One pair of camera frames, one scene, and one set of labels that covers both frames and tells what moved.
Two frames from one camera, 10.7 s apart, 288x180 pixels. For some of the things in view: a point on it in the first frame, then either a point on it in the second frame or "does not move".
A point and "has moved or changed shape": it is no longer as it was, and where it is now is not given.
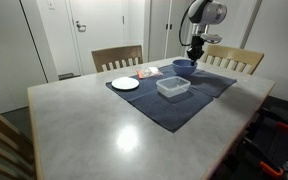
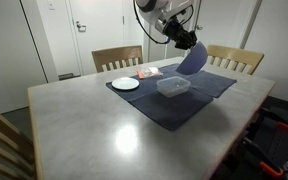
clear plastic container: x=173 y=86 does not move
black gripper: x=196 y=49 to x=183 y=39
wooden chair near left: x=8 y=153 does not move
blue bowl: x=184 y=66 has moved or changed shape
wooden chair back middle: x=117 y=57 does not move
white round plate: x=125 y=83 does not move
